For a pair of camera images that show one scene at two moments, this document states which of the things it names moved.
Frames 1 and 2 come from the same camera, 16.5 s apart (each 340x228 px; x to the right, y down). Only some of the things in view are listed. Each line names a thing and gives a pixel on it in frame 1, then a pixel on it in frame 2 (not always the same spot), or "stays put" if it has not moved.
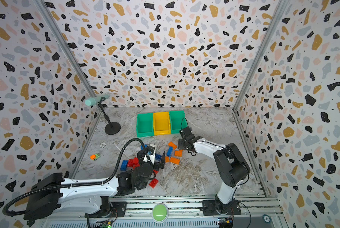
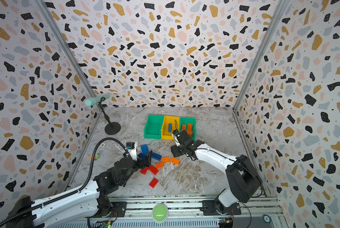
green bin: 178,121 to 186,120
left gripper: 160,165 to 142,160
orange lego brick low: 174,160 stays put
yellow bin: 162,126 to 175,121
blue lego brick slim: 169,151 to 170,127
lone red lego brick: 153,183 stays put
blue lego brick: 157,156 stays put
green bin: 145,125 to 153,127
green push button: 160,213 stays put
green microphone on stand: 113,128 stays put
